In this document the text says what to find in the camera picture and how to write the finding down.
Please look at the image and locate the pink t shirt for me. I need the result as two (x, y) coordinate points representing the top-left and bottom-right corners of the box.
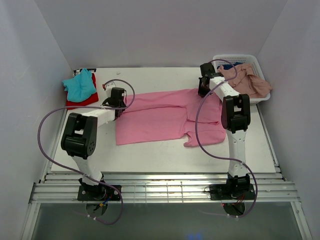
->
(115, 88), (226, 147)

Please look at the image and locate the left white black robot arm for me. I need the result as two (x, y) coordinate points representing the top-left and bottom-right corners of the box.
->
(61, 87), (126, 201)

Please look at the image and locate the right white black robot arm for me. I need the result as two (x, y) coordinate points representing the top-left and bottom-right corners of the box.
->
(198, 62), (251, 200)

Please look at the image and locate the white plastic basket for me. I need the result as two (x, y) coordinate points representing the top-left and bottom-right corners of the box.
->
(212, 54), (271, 105)

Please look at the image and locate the blue t shirt in basket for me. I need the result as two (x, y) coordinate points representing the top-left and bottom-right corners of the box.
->
(217, 64), (236, 73)

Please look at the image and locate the red folded t shirt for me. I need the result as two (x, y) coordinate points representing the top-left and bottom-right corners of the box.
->
(62, 68), (99, 110)

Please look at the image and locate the teal folded t shirt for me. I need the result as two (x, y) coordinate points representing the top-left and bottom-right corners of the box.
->
(62, 68), (97, 103)

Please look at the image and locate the beige t shirt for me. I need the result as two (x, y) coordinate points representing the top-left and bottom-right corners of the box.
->
(228, 63), (273, 99)

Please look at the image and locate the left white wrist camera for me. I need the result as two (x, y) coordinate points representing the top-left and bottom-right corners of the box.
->
(102, 81), (116, 98)

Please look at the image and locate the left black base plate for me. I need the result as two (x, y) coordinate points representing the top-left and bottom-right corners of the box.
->
(77, 185), (122, 202)

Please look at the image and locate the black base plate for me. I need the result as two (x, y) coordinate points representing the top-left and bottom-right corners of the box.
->
(77, 185), (122, 202)
(208, 184), (256, 200)

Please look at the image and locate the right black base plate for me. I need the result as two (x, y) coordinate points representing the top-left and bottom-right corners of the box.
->
(208, 184), (256, 200)

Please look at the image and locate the aluminium frame rail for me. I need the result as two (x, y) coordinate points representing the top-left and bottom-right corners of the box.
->
(29, 172), (300, 204)

